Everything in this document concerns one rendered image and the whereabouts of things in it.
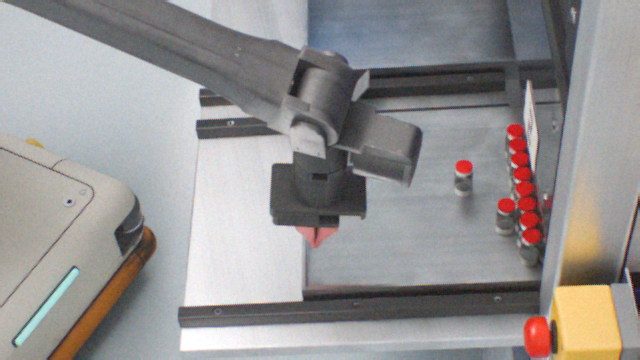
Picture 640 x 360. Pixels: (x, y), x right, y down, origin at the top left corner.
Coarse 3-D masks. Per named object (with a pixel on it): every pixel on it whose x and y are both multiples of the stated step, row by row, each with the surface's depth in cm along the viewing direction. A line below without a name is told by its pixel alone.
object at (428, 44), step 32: (320, 0) 156; (352, 0) 155; (384, 0) 155; (416, 0) 154; (448, 0) 154; (480, 0) 153; (320, 32) 152; (352, 32) 151; (384, 32) 151; (416, 32) 150; (448, 32) 150; (480, 32) 149; (352, 64) 147; (384, 64) 147; (416, 64) 142; (448, 64) 141; (480, 64) 141; (512, 64) 141
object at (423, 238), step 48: (432, 144) 137; (480, 144) 137; (384, 192) 133; (432, 192) 132; (480, 192) 132; (336, 240) 129; (384, 240) 128; (432, 240) 128; (480, 240) 127; (336, 288) 120; (384, 288) 120; (432, 288) 120; (480, 288) 120; (528, 288) 121
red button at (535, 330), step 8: (528, 320) 105; (536, 320) 105; (544, 320) 105; (528, 328) 104; (536, 328) 104; (544, 328) 104; (528, 336) 104; (536, 336) 104; (544, 336) 104; (528, 344) 104; (536, 344) 104; (544, 344) 104; (528, 352) 105; (536, 352) 104; (544, 352) 104
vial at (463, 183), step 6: (456, 174) 129; (462, 174) 128; (468, 174) 128; (456, 180) 130; (462, 180) 129; (468, 180) 129; (456, 186) 130; (462, 186) 130; (468, 186) 130; (456, 192) 131; (462, 192) 131; (468, 192) 131
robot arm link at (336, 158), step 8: (296, 152) 110; (328, 152) 108; (336, 152) 108; (344, 152) 109; (352, 152) 107; (296, 160) 111; (304, 160) 109; (312, 160) 109; (320, 160) 108; (328, 160) 109; (336, 160) 109; (344, 160) 110; (352, 160) 108; (304, 168) 110; (312, 168) 110; (320, 168) 109; (328, 168) 109; (336, 168) 110
